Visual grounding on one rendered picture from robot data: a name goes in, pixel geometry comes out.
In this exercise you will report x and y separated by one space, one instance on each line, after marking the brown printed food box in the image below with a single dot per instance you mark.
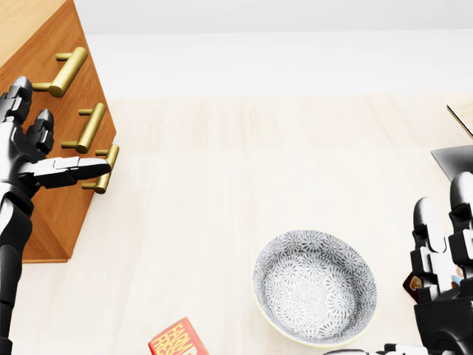
413 285

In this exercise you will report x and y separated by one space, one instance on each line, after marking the wooden cabinet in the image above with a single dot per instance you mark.
22 26

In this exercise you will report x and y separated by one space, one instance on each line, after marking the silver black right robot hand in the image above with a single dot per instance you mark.
443 318

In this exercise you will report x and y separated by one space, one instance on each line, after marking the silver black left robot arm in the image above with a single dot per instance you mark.
11 259

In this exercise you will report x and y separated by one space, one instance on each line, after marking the grey flat box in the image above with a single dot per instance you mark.
449 161

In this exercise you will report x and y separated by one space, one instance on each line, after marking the red printed food box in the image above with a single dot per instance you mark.
177 338

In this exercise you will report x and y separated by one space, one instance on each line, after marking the grey patterned bowl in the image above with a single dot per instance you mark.
314 288

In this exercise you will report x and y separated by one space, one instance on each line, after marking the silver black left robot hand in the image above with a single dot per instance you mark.
15 148

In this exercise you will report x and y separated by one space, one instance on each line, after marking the pale flat box dark edge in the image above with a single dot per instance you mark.
463 118

